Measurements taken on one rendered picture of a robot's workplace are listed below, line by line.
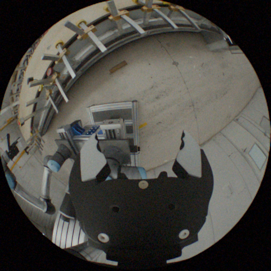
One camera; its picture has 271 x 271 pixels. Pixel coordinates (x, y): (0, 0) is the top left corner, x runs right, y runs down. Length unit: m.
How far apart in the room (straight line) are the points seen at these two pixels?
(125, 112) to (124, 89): 0.40
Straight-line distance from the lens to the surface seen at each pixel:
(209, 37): 2.52
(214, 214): 2.10
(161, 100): 1.50
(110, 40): 0.92
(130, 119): 1.31
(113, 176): 0.42
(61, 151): 0.78
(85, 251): 0.31
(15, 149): 0.81
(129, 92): 1.44
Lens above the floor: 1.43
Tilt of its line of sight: 59 degrees down
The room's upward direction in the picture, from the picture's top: 178 degrees counter-clockwise
